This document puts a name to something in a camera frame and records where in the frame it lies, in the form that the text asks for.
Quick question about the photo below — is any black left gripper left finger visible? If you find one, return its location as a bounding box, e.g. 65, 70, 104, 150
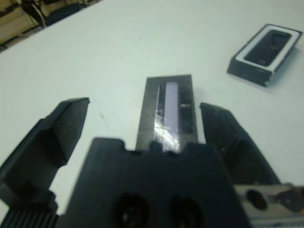
0, 97, 90, 207

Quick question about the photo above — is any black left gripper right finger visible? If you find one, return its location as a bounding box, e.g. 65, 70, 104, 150
198, 102, 281, 185

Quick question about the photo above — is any black printed box lid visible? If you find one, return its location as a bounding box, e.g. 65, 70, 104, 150
136, 74, 206, 152

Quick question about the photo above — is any black box with white insert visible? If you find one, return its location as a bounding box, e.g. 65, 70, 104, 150
227, 23, 303, 88

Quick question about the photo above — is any beige wooden shelf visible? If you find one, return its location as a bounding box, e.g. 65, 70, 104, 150
0, 0, 103, 48

